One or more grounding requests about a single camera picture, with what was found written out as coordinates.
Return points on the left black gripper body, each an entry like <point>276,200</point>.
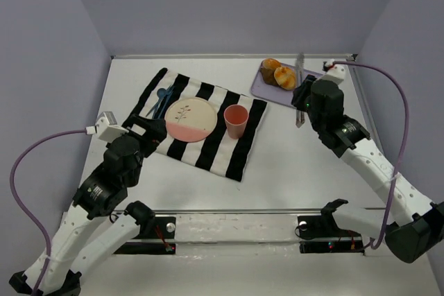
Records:
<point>151,129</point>

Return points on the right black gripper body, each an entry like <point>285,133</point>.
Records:
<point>300,92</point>

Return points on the metal tongs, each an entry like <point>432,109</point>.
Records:
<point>299,67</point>

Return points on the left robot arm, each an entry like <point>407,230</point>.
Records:
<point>68,255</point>

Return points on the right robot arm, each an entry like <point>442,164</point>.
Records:
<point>417,221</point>

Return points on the glazed round bun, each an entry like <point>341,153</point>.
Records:
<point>285,77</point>

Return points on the lavender tray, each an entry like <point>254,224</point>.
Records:
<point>271,93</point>

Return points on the blue knife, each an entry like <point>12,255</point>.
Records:
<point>166,102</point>

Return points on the cream and pink plate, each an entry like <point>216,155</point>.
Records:
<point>190,119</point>

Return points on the blue spoon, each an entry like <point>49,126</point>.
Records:
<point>161,93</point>

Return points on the dark brown pastry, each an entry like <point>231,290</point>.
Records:
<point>268,76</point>

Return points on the blue fork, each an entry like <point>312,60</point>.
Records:
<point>169,89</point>

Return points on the top glazed bun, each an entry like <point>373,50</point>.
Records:
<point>271,63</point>

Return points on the pink cup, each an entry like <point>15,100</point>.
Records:
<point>236,118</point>

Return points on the black white striped placemat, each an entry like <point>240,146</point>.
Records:
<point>218,153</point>

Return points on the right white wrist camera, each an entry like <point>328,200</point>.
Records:
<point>333,72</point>

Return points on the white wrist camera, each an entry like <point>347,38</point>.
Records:
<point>107,129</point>
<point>333,72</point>

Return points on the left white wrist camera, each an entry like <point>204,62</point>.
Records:
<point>107,129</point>

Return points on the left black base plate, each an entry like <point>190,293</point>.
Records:
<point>158,240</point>

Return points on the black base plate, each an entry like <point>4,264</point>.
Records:
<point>158,240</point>
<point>317,236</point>

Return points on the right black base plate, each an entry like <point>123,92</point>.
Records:
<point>317,236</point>

